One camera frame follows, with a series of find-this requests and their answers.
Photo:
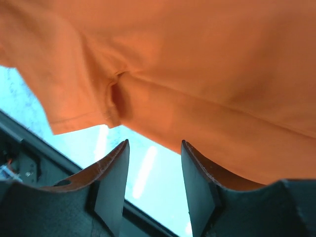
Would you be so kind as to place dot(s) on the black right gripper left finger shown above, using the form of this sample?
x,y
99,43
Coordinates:
x,y
86,204

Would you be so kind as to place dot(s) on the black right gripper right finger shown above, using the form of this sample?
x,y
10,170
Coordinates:
x,y
223,204

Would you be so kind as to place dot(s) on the orange t shirt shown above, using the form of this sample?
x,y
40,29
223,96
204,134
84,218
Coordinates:
x,y
235,78

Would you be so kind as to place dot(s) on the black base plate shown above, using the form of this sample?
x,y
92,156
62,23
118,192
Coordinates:
x,y
26,158

